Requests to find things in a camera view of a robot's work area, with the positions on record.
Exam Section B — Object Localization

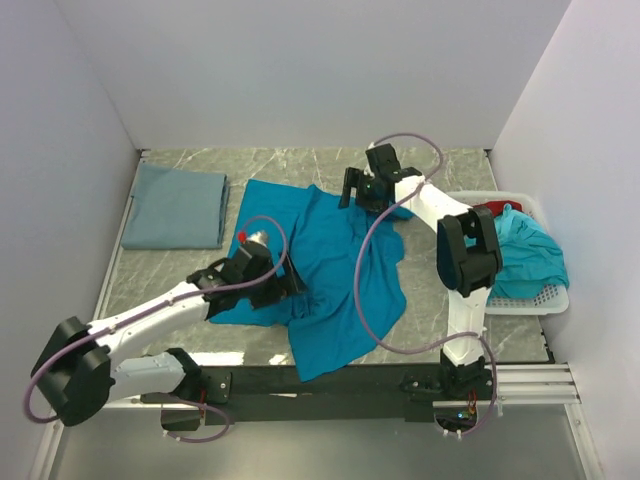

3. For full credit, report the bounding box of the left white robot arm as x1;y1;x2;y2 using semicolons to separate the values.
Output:
28;231;307;426

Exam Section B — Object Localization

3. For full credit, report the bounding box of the folded grey-blue t shirt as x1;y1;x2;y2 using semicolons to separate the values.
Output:
120;162;229;250

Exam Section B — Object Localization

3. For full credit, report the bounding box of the bright blue t shirt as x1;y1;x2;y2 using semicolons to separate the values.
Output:
212;180;412;382

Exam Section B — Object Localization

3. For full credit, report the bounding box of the teal t shirt in basket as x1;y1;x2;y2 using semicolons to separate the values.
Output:
491;204;570;300

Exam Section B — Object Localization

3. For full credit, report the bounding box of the aluminium rail frame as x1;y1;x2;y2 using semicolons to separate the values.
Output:
52;149;584;411

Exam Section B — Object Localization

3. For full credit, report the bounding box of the red t shirt in basket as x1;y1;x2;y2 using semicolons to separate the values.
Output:
476;200;523;218

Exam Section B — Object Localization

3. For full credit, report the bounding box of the white plastic laundry basket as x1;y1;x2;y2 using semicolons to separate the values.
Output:
449;190;569;316

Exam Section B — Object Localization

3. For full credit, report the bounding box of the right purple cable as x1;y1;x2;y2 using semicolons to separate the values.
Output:
353;132;500;442

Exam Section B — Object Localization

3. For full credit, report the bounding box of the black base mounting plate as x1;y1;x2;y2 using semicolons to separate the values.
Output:
139;363;499;426

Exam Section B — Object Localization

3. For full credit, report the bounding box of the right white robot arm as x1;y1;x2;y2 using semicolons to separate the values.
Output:
339;143;503;399

